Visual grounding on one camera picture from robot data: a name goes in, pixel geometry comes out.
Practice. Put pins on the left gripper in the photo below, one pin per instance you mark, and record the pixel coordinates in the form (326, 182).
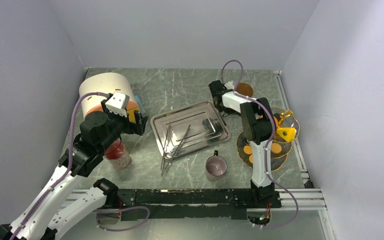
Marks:
(137, 127)

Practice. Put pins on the metal tongs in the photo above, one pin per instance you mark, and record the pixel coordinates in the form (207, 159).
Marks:
(171, 148)

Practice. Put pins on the orange biscuit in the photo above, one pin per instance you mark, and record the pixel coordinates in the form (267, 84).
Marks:
(276, 148)
(250, 158)
(247, 149)

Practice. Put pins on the small glass plate gold rim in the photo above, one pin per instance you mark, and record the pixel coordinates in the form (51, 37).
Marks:
(284, 119)

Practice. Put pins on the purple mug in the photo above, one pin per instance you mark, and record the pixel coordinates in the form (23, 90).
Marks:
(215, 167)

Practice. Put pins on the orange biscuit front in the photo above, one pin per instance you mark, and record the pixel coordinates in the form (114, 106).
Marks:
(250, 158)

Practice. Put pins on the yellow cake piece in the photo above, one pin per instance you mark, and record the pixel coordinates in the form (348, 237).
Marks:
(286, 134)

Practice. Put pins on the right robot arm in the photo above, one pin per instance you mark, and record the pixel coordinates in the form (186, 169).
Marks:
(258, 129)

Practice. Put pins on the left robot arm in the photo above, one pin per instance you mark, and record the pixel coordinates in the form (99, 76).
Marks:
(44, 219)

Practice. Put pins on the light blue object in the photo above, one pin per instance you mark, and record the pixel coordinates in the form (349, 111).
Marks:
(140, 105)

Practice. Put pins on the brown coaster right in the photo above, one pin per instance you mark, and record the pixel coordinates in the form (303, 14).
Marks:
(244, 90)

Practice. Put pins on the steel tray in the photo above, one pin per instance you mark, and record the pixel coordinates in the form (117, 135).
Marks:
(200, 126)

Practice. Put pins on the cream bread box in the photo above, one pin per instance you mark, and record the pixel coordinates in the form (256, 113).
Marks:
(108, 83)

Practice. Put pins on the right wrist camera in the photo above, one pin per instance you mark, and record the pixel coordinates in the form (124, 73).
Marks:
(230, 85)

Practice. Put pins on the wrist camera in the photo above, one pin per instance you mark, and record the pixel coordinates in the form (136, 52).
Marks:
(230, 85)
(117, 104)

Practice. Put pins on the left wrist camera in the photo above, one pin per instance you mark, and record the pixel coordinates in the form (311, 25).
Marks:
(117, 104)

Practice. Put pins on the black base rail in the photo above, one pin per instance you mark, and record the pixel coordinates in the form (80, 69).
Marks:
(192, 203)

